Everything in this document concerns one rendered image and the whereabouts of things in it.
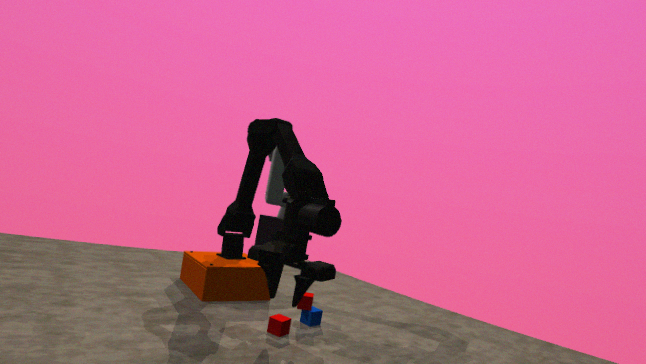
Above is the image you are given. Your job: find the blue cube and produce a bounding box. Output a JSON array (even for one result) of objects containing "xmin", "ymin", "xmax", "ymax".
[{"xmin": 300, "ymin": 306, "xmax": 323, "ymax": 326}]

